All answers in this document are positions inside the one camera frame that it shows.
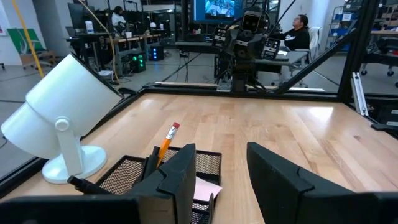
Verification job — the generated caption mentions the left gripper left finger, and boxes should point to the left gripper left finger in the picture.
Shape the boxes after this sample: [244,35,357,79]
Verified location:
[0,143,197,224]

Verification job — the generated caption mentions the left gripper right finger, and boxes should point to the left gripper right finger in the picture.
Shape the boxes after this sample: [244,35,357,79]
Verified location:
[247,142,398,224]

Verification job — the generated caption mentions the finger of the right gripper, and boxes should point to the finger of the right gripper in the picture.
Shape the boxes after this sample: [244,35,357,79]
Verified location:
[262,37,281,60]
[212,26,233,46]

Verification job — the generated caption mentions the pink sticky note pad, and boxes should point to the pink sticky note pad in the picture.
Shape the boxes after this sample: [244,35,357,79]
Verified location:
[193,175,223,203]

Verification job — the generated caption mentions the plain black pen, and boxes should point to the plain black pen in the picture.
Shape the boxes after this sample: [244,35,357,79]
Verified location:
[67,175,111,196]
[142,146,160,181]

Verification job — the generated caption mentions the yellow pencil with eraser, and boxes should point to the yellow pencil with eraser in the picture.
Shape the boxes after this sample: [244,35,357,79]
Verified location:
[156,121,181,169]

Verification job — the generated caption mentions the black mesh desk organizer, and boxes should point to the black mesh desk organizer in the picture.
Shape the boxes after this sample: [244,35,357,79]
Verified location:
[67,145,223,224]

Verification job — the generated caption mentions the person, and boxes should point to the person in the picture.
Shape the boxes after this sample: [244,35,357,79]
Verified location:
[269,14,312,52]
[111,5,127,28]

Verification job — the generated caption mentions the computer with blue lights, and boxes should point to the computer with blue lights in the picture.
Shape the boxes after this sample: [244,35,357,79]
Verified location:
[148,45,165,62]

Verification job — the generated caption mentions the shelf with blue bins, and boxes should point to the shelf with blue bins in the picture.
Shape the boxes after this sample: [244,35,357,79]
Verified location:
[325,4,358,52]

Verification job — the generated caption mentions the computer with green lights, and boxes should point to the computer with green lights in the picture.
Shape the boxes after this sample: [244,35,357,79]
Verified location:
[129,52,147,74]

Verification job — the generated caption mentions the wooden top desk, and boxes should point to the wooden top desk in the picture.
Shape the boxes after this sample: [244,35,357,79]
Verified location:
[105,34,162,77]

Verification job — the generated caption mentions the wooden workbench on casters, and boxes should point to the wooden workbench on casters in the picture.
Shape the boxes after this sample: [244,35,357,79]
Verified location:
[362,29,398,77]

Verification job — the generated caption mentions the black box with labels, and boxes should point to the black box with labels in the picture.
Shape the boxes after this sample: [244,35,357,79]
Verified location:
[371,107,398,131]

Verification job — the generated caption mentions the black desk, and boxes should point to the black desk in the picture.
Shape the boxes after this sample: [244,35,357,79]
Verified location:
[67,29,108,71]

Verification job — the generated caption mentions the white spotlight lamp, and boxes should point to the white spotlight lamp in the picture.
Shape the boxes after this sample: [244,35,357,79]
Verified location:
[0,52,123,185]

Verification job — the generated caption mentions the black desktop monitor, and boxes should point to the black desktop monitor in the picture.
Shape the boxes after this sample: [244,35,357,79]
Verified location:
[67,2,96,30]

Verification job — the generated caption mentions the green panel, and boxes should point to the green panel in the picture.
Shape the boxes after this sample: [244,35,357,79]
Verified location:
[6,27,47,56]

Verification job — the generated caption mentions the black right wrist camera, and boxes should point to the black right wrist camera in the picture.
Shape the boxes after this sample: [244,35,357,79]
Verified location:
[241,11,262,34]

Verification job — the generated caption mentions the large wall display screen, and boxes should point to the large wall display screen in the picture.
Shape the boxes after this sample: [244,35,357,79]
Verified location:
[192,0,244,24]

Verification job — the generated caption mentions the grey metal base plate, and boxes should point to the grey metal base plate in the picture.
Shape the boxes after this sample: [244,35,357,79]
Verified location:
[216,78,233,93]

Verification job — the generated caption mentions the silver metal bracket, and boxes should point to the silver metal bracket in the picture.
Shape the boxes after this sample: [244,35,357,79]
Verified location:
[350,72,369,117]

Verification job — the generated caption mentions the thin orange hanging cord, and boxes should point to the thin orange hanging cord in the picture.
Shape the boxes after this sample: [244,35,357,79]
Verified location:
[76,0,121,85]

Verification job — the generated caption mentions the yellow hanging power cord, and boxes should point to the yellow hanging power cord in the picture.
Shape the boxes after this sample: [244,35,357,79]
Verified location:
[11,0,45,78]

